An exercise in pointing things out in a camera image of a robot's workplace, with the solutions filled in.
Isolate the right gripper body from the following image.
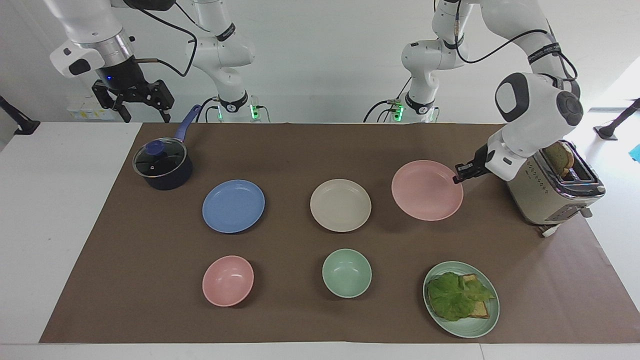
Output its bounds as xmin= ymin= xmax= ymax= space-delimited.
xmin=95 ymin=54 xmax=151 ymax=97

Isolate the green bowl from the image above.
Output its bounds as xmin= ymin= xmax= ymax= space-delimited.
xmin=321 ymin=248 xmax=373 ymax=299

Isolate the green lettuce leaf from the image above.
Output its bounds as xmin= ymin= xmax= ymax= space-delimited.
xmin=426 ymin=272 xmax=496 ymax=322

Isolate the dark blue saucepan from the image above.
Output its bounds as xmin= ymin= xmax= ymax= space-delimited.
xmin=132 ymin=104 xmax=202 ymax=191

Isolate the pink plate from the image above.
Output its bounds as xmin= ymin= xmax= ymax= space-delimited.
xmin=391 ymin=159 xmax=464 ymax=222

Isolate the black stand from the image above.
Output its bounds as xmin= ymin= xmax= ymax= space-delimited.
xmin=0 ymin=95 xmax=41 ymax=136
xmin=593 ymin=98 xmax=640 ymax=141

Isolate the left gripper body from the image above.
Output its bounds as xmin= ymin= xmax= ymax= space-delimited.
xmin=472 ymin=144 xmax=495 ymax=178

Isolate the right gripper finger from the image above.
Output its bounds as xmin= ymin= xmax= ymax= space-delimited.
xmin=133 ymin=79 xmax=176 ymax=124
xmin=91 ymin=80 xmax=132 ymax=124

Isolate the pink bowl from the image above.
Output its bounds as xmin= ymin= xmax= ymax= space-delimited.
xmin=202 ymin=255 xmax=255 ymax=307

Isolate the blue plate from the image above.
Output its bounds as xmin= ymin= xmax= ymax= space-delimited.
xmin=202 ymin=179 xmax=266 ymax=234

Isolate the toast slice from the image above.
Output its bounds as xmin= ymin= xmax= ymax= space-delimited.
xmin=440 ymin=273 xmax=491 ymax=319

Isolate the silver toaster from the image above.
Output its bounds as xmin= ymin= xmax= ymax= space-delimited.
xmin=506 ymin=140 xmax=607 ymax=238

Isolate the glass lid with blue knob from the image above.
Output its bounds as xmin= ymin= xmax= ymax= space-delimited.
xmin=132 ymin=138 xmax=188 ymax=179

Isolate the beige plate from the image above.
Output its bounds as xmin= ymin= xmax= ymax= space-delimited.
xmin=309 ymin=178 xmax=373 ymax=233

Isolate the black cable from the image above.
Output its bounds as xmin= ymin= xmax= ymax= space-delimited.
xmin=363 ymin=76 xmax=414 ymax=124
xmin=196 ymin=96 xmax=222 ymax=124
xmin=131 ymin=4 xmax=199 ymax=79
xmin=453 ymin=10 xmax=580 ymax=82

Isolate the green plate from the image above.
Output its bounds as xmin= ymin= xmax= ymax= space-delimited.
xmin=423 ymin=261 xmax=501 ymax=339

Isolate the bread slice in toaster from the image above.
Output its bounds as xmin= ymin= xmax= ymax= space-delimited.
xmin=543 ymin=142 xmax=575 ymax=177

